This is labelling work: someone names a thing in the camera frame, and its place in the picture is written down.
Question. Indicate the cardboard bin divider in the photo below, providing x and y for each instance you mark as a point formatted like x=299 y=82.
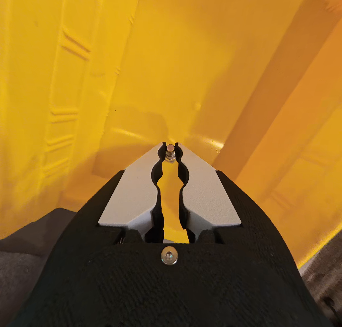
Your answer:
x=267 y=92

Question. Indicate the yellow plastic bin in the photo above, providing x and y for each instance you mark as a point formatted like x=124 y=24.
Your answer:
x=187 y=65

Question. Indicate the steel hex bolt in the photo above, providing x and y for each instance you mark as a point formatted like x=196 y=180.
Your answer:
x=170 y=153

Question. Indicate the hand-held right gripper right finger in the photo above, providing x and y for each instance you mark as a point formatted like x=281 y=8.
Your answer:
x=211 y=196

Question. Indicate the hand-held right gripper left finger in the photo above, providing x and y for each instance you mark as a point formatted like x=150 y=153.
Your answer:
x=128 y=196

